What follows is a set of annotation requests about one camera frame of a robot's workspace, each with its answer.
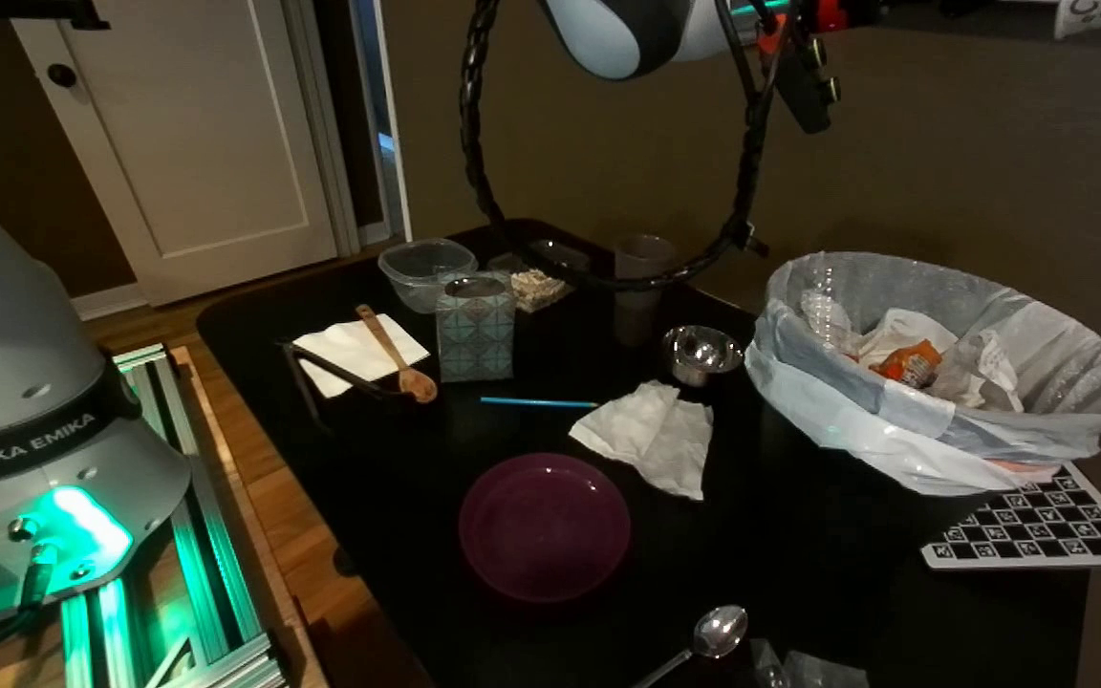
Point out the white door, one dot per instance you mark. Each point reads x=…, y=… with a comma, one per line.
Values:
x=220, y=137

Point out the white crumpled paper trash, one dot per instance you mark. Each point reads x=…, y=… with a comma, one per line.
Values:
x=972, y=367

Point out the clear container with cereal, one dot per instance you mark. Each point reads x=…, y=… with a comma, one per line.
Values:
x=535, y=286

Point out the orange wrapper trash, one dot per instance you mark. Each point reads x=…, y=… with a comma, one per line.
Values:
x=904, y=367

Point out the blue straw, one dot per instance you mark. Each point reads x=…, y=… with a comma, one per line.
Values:
x=535, y=401

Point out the wooden spoon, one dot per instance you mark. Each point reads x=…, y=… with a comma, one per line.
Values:
x=395, y=355

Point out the small metal bowl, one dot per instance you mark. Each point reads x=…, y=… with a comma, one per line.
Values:
x=701, y=350

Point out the dark door knob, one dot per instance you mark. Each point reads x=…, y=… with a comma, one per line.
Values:
x=63, y=75

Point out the clear plastic wrapper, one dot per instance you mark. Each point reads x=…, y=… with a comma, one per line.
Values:
x=820, y=671

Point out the empty clear plastic container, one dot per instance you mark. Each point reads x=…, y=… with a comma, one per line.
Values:
x=423, y=274

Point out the purple plate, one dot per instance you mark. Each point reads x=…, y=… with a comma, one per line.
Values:
x=543, y=530

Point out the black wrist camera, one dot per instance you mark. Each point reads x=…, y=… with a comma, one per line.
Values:
x=813, y=80

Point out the crumpled white tissue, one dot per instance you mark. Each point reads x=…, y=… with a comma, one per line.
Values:
x=650, y=432

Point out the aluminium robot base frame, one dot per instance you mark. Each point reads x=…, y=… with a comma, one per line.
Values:
x=207, y=596

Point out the black tongs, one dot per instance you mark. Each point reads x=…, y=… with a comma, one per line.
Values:
x=334, y=367

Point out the black white checkerboard card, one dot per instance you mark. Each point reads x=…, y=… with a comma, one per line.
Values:
x=1039, y=530

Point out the flat white paper napkin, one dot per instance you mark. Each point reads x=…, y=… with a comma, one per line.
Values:
x=345, y=345

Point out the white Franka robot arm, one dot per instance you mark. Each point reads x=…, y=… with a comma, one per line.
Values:
x=17, y=318

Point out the dark translucent tumbler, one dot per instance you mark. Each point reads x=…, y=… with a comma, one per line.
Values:
x=644, y=312

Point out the metal spoon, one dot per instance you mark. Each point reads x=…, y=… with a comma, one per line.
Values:
x=721, y=630

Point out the white lined trash bin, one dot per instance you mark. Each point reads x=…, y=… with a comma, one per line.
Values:
x=857, y=442

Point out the teal patterned tissue box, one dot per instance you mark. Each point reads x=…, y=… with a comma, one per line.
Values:
x=476, y=335

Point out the wooden base board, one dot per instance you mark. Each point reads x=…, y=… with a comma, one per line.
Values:
x=256, y=509

